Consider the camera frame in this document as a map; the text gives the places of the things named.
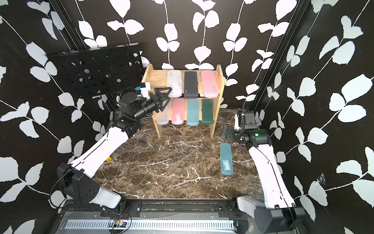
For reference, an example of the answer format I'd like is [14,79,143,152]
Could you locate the clear frosted pencil case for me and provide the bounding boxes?
[156,101,171,125]

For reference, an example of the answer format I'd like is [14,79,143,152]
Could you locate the frosted white pencil case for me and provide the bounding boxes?
[167,70,183,98]

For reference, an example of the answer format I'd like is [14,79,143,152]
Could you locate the light blue pencil case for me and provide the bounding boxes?
[220,143,233,176]

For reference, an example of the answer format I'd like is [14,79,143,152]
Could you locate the dark grey pencil case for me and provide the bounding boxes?
[184,71,199,98]

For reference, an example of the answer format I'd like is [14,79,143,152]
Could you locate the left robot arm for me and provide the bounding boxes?
[55,87,172,209]

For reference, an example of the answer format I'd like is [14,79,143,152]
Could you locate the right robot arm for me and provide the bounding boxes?
[221,125,306,234]

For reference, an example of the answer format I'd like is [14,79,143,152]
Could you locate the small pink pencil case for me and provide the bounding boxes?
[171,98,185,125]

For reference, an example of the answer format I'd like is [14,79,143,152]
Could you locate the teal pencil case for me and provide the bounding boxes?
[187,99,199,126]

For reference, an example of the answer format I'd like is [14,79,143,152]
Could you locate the dark green pencil case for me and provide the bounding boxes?
[202,98,214,125]

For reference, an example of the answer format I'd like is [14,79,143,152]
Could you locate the wooden two-tier shelf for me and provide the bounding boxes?
[142,64,225,137]

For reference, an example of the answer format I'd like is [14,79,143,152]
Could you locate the black perforated music stand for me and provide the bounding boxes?
[48,43,144,98]

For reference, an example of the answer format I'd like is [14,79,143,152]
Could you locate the small circuit board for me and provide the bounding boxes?
[110,220,127,229]

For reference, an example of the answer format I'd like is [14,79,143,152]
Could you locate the white slotted vent strip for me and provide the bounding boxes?
[63,219,235,231]

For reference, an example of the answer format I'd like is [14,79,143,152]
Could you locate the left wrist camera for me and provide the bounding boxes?
[136,82,151,99]

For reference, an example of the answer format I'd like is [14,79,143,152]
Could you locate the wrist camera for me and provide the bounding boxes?
[234,111,258,130]
[136,82,151,99]

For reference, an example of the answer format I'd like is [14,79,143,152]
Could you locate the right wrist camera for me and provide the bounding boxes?
[234,111,258,130]

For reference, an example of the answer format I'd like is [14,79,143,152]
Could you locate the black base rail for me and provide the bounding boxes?
[58,198,299,218]

